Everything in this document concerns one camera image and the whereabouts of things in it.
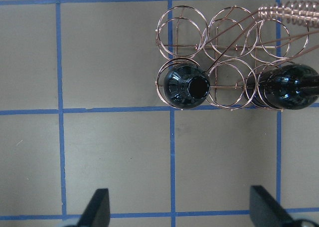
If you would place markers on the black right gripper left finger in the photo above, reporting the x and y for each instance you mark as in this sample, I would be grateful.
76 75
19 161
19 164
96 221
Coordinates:
97 212

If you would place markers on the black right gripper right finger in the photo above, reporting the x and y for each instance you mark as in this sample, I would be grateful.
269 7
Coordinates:
265 211

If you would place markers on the dark bottle in basket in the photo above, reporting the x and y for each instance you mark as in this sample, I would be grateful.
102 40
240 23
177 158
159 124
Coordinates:
186 86
292 87

